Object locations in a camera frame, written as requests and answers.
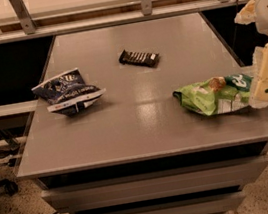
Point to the blue chip bag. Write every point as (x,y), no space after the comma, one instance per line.
(67,93)

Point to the green chip bag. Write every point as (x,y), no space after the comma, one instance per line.
(216,95)

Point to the black candy bar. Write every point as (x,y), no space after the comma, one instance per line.
(139,58)

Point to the grey drawer cabinet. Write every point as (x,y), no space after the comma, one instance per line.
(136,150)

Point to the black chair base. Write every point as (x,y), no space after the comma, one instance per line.
(9,186)

